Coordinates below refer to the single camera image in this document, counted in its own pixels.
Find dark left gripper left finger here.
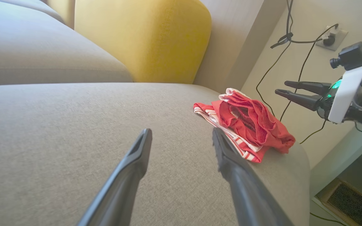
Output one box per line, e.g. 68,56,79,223
77,128,152,226

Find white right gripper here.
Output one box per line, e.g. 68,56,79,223
275,64,362,124

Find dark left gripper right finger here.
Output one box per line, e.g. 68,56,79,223
212,127,294,226

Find red Bulls shorts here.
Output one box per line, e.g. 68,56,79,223
211,88,296,154

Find grey sofa seat cushion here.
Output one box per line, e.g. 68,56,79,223
0,83,310,226
0,0,66,24
0,0,133,87

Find grey side cabinet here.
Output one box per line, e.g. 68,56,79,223
194,0,290,94

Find yellow sofa back cushion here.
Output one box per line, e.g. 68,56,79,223
46,0,75,29
74,0,212,83

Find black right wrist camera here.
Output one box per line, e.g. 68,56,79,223
330,42,362,71

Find grey wall socket with plug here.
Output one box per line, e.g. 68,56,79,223
315,26,348,51

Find black wall cable with clip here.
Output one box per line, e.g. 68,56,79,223
256,0,294,116

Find dark floor grille brown frame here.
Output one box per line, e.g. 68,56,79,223
318,178,362,226

